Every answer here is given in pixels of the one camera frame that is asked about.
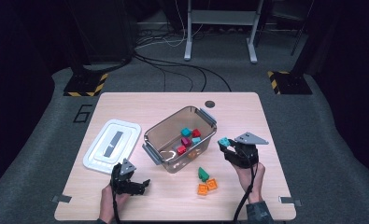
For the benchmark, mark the grey tape piece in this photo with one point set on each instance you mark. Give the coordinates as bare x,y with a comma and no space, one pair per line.
289,200
61,198

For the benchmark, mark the person's left hand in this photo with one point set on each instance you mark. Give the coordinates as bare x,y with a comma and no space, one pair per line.
107,202

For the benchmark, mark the green toy building block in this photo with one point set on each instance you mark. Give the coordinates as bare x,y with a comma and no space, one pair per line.
203,174

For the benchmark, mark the black equipment case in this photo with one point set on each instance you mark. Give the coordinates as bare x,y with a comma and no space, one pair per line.
107,31

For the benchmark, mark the black stand base striped edge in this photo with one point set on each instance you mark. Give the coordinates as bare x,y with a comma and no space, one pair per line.
292,83
82,84

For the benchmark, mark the white box lid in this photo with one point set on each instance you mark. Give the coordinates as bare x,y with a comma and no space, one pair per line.
110,146

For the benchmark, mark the white metal desk frame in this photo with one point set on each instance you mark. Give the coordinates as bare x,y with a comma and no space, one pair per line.
188,46

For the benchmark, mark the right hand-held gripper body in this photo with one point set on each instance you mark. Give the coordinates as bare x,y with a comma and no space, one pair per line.
247,155

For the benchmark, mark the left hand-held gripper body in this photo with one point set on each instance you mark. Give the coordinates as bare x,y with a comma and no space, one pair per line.
121,182

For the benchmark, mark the teal toy building block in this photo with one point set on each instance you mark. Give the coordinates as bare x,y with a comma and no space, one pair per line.
224,142
186,132
196,140

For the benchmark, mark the clear brown storage box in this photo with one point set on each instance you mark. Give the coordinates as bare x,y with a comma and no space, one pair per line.
169,127

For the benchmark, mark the person's right hand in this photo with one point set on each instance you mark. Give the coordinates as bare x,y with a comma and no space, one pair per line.
250,180

